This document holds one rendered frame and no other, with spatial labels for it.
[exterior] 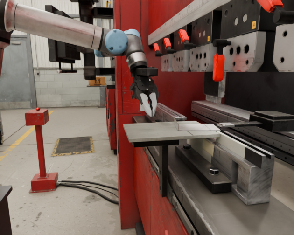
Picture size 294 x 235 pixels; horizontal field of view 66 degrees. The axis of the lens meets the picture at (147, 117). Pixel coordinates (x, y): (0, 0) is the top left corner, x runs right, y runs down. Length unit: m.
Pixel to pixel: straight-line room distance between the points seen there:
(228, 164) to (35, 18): 0.67
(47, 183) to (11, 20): 1.97
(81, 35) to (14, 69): 7.43
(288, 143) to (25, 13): 0.88
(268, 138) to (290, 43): 0.53
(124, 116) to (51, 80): 6.51
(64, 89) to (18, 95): 1.38
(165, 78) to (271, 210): 1.16
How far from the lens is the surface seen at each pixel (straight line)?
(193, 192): 0.62
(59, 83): 7.92
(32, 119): 2.35
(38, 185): 2.57
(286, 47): 0.45
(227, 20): 0.63
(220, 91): 0.71
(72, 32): 0.77
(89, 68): 2.06
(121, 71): 1.52
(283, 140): 0.87
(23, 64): 8.09
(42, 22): 0.77
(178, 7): 1.00
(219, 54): 0.57
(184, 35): 0.81
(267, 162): 0.56
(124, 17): 1.56
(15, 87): 8.19
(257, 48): 0.52
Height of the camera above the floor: 1.18
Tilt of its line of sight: 12 degrees down
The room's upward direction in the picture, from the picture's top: straight up
